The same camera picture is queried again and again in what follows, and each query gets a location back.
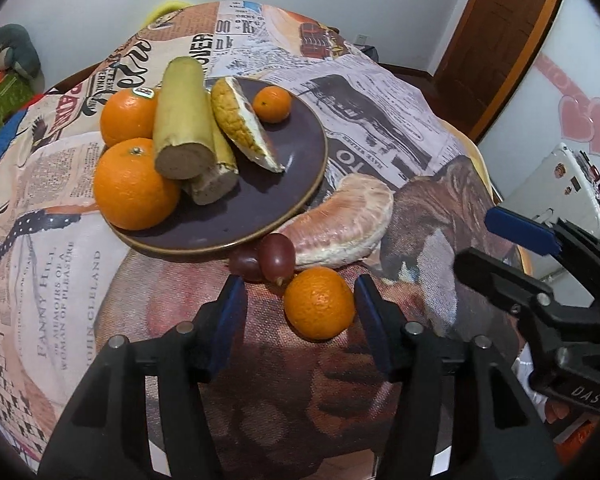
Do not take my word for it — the peeled pomelo segment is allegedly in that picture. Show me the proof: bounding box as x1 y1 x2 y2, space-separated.
275 174 395 269

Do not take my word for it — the yellow foam tube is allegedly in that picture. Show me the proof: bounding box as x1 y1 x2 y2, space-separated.
145 0 191 28

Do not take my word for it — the green storage box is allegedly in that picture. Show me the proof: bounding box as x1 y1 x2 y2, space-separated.
0 72 36 133

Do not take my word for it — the dark purple plate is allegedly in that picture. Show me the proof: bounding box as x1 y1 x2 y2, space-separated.
107 77 328 255

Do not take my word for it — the small mandarin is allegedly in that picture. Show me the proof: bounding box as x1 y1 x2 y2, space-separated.
252 86 292 122
283 266 356 341

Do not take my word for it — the orange with sticker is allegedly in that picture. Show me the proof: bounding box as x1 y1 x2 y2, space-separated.
100 86 159 148

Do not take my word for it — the pomelo peel piece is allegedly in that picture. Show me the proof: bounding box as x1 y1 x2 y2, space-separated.
211 77 286 174

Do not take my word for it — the yellow sugarcane piece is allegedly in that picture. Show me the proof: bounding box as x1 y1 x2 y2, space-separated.
182 125 240 206
153 56 216 181

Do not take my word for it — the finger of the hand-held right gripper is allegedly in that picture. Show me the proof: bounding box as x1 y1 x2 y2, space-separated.
454 248 589 341
485 206 600 306

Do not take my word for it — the red grape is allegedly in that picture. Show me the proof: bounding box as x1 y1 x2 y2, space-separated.
258 232 296 283
229 245 263 282

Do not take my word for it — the white heart print wardrobe door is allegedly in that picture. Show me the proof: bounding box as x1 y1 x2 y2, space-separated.
475 0 600 241

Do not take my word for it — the plain large orange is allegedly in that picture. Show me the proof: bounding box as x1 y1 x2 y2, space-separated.
93 137 182 231

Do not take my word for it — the brown wooden door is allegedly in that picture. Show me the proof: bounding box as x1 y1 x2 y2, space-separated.
432 0 567 143

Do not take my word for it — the grey plush toy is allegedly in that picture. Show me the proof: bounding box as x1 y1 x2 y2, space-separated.
0 23 43 81

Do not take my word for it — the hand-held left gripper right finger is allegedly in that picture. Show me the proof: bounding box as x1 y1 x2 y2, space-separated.
353 275 563 480

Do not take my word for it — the newspaper print tablecloth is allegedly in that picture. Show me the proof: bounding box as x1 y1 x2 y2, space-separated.
0 0 531 480

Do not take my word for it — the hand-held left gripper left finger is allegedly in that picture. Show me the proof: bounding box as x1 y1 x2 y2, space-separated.
37 275 248 480

